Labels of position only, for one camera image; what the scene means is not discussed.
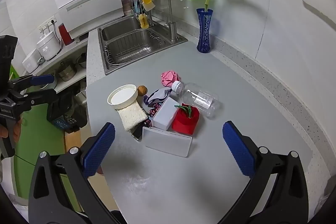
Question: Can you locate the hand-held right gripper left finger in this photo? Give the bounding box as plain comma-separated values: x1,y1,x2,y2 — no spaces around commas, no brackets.
28,122,116,224

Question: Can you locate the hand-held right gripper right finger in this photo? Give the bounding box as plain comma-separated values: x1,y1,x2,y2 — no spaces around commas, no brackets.
222,121,309,224

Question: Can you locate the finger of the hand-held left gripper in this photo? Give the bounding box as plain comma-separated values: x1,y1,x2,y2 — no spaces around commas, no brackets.
8,74,55,92
12,89,58,111

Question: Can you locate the small black object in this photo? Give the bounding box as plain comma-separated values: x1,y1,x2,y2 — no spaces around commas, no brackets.
131,122,147,141

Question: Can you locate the white sponge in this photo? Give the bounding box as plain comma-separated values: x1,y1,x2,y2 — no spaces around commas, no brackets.
117,101,148,132

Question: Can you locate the white round plastic lid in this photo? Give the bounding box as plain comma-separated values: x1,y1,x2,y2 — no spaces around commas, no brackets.
107,84,138,109

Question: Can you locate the red box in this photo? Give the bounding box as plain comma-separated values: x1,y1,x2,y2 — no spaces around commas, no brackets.
171,103,200,135

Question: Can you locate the clear plastic bottle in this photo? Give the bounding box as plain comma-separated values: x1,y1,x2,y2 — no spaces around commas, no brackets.
171,81,220,118

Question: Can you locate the green twisted string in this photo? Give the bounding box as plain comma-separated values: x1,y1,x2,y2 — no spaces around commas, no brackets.
174,104,193,118

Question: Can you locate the dark red patterned cloth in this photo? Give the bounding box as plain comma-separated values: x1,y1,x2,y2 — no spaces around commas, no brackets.
143,103,161,126

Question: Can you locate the white box lid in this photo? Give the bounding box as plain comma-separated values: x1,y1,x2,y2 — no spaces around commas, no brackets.
142,126,193,158

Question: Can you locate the clear plastic container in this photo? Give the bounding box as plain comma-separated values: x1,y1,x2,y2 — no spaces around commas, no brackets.
152,97,179,131

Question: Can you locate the purple patterned cloth pouch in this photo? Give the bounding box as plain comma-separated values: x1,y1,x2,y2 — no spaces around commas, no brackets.
142,88,172,106

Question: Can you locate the pink paper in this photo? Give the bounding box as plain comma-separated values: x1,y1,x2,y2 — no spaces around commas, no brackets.
160,70,179,87

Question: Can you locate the person's left hand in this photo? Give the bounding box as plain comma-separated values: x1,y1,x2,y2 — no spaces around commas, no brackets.
0,119,22,143

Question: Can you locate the small white appliance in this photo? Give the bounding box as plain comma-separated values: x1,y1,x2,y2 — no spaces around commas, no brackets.
22,49,42,74

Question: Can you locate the steel pot with lid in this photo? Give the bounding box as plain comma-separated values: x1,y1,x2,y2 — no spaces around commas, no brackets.
56,61,78,82
76,53,88,69

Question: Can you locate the orange floor mat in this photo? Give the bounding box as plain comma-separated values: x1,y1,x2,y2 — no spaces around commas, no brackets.
64,131,91,155

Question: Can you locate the white rice cooker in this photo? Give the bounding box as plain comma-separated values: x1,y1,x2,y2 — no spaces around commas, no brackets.
36,31,62,61

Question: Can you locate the white open shelf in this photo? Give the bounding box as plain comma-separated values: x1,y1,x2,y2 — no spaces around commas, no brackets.
34,38,88,94

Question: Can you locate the white storage box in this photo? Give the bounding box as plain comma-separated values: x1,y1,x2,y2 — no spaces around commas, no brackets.
75,90,88,109

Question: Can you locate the green kitchen cabinet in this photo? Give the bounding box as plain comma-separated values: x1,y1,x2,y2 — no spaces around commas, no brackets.
10,64,87,214

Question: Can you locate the red cup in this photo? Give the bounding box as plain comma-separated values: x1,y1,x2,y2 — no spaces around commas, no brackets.
58,23,75,46

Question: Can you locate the white dishwasher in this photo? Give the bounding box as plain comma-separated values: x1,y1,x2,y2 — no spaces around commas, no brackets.
51,0,126,39

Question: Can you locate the stainless steel sink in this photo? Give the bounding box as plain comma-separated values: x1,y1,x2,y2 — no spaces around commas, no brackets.
98,15,188,76

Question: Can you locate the brown bottle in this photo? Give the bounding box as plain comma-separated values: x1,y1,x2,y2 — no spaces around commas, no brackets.
123,0,133,16

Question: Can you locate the yellow hanging sponge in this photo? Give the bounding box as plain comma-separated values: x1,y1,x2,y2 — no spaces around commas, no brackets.
138,14,149,29

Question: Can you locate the blue glass vase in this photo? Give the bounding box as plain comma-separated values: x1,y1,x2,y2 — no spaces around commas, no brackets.
196,8,214,53

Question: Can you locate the slim gooseneck faucet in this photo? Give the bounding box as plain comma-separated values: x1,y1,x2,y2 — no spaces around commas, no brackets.
138,0,178,43

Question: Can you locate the white wall socket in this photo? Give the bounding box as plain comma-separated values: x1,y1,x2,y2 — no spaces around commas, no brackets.
38,15,57,33

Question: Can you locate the wire sink drain basket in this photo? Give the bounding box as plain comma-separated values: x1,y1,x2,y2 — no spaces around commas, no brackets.
104,30,166,66

